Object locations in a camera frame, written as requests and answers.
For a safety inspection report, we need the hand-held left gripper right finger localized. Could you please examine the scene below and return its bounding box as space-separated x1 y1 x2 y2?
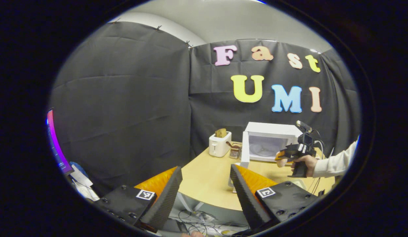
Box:
229 164 323 231

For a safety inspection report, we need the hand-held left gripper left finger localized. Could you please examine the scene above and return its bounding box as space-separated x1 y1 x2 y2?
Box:
94 166 184 233

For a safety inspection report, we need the white microwave oven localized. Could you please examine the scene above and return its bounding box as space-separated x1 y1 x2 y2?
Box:
240 121 303 169

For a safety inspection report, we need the metal utensil holder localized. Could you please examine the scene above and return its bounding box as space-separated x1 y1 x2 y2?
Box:
229 145 242 160

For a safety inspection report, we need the white toaster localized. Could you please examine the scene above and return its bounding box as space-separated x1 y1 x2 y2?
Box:
208 131 232 158

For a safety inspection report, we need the pile of white papers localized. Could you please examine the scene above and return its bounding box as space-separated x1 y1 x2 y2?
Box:
70 161 100 201

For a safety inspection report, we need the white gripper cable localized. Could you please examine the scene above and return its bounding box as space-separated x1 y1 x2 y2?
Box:
314 140 324 160

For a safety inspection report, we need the tangle of cables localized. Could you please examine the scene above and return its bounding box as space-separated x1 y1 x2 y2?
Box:
169 209 251 237

